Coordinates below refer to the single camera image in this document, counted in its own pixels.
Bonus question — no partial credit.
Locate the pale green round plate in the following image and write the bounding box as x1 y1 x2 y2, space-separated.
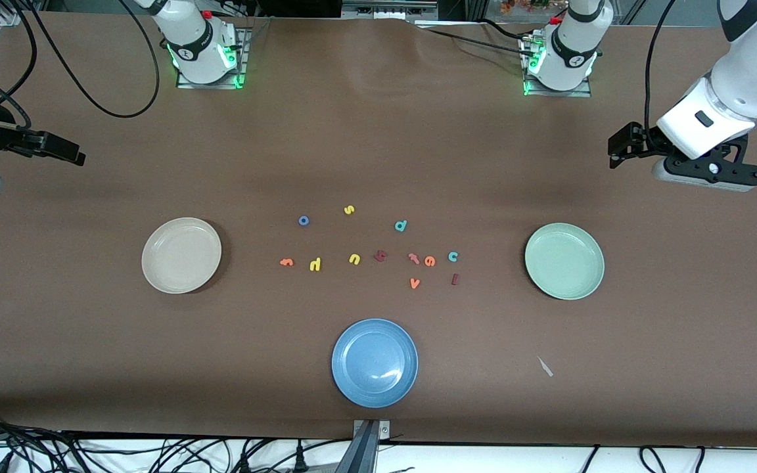
524 223 606 301

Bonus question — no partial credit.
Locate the beige round plate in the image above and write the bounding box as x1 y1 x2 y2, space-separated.
141 217 223 294

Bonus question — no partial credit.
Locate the orange brown background object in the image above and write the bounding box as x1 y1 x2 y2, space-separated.
498 0 551 15

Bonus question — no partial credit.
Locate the brown table cover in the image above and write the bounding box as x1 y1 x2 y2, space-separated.
0 10 757 449

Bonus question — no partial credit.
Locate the blue round plate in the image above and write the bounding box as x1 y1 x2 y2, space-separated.
331 319 419 409

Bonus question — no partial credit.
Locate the long black looping cable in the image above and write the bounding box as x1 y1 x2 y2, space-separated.
20 0 161 120

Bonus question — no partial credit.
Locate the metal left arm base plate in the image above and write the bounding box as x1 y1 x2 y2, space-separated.
523 33 593 99

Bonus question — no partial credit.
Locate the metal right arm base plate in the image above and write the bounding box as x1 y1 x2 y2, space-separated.
176 26 248 89

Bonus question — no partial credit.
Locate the black cable across table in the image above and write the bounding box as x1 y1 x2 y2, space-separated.
415 24 537 57
477 20 534 41

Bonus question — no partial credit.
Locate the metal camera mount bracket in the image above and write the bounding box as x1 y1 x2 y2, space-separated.
351 419 392 473

